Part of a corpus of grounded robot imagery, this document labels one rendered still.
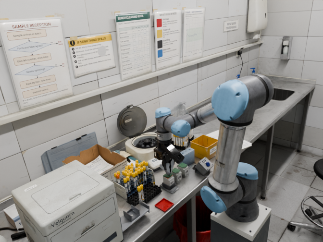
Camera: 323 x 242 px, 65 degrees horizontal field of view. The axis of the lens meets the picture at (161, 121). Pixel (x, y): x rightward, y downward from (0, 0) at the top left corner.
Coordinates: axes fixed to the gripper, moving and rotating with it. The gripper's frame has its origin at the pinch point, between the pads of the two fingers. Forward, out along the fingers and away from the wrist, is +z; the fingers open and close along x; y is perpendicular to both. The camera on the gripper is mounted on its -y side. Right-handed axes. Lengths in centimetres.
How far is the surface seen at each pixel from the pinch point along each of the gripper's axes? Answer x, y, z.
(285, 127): -241, 14, 71
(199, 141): -43.2, 11.2, 3.9
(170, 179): 0.8, -0.8, 3.0
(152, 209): 17.2, -2.7, 10.0
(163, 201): 10.2, -3.9, 9.8
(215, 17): -136, 58, -69
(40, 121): 36, 58, -28
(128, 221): 31.9, -3.0, 6.0
